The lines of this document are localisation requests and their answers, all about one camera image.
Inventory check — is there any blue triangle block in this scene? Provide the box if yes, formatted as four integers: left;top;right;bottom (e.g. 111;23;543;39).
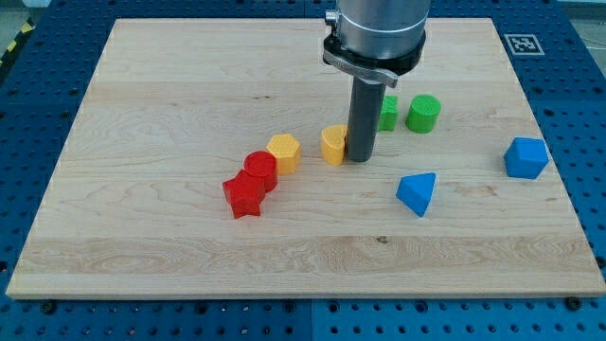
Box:
396;172;437;217

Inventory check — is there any blue cube block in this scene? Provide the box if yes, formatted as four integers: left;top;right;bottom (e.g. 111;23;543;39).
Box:
504;136;549;180

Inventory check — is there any yellow hexagon block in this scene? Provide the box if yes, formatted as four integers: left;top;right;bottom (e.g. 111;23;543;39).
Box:
266;134;301;175

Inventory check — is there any yellow heart block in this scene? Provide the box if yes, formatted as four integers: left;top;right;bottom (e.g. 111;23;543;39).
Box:
320;125;348;166

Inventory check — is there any red cylinder block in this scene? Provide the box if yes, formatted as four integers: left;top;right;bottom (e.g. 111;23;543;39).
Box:
243;151;277;192

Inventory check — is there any red star block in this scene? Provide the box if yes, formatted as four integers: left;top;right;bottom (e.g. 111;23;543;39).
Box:
223;170;265;219

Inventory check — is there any wooden board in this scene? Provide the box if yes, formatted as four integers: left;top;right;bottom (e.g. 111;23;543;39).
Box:
7;18;605;300

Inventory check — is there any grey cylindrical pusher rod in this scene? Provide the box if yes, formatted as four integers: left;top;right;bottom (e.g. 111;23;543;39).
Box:
347;77;385;162

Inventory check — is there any green star block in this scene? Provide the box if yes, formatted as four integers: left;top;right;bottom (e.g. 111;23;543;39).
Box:
378;96;399;131

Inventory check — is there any green cylinder block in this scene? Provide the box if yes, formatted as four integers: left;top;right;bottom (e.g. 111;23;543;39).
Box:
405;94;441;134

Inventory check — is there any black white fiducial marker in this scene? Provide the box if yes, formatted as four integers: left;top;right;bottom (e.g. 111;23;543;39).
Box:
504;33;544;56

